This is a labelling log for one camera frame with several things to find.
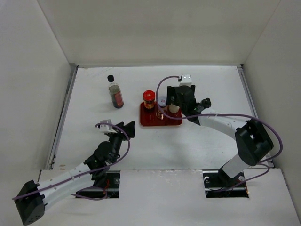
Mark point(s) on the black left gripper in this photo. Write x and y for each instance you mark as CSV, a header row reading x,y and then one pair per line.
x,y
128,130

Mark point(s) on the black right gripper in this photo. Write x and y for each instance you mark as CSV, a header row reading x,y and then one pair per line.
x,y
171,92

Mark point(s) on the clear-top salt grinder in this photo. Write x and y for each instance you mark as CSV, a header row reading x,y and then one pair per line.
x,y
174,111

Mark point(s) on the black-cap white powder jar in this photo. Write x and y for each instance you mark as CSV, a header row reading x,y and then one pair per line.
x,y
206,103

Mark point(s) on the small white-lid spice jar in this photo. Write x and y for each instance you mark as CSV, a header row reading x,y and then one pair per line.
x,y
163,105

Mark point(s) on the red-lid chili sauce jar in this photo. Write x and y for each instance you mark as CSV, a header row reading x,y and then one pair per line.
x,y
149,100

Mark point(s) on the tall dark sauce bottle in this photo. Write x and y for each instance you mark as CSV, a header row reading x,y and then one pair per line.
x,y
115,92

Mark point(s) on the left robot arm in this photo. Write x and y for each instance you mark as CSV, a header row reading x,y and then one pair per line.
x,y
35,198

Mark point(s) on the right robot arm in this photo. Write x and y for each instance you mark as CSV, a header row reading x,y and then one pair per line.
x,y
252,140

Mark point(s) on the red gold-rimmed tray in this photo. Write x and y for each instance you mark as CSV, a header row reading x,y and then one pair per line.
x,y
152,118

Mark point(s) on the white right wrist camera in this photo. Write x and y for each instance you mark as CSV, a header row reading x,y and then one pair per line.
x,y
185,80

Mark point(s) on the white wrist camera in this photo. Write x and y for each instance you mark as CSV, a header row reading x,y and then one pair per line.
x,y
105,126
185,80

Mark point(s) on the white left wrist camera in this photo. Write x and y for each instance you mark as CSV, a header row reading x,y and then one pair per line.
x,y
105,126

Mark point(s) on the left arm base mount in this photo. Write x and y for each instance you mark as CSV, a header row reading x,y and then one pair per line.
x,y
105,188

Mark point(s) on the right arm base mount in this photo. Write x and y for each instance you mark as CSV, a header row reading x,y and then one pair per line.
x,y
218,185

